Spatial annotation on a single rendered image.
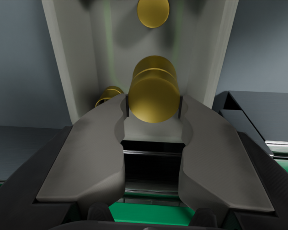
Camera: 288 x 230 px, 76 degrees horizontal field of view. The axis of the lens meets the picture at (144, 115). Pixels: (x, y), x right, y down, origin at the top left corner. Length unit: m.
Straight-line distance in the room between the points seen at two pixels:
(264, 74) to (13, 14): 0.37
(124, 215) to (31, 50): 0.27
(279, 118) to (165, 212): 0.18
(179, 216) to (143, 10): 0.25
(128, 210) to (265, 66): 0.28
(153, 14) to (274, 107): 0.20
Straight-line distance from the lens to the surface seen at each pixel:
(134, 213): 0.27
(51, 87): 0.36
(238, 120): 0.25
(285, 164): 0.24
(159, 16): 0.22
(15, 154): 0.37
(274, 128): 0.26
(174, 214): 0.27
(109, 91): 0.27
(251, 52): 0.32
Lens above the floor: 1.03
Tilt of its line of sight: 57 degrees down
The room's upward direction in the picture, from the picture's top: 173 degrees counter-clockwise
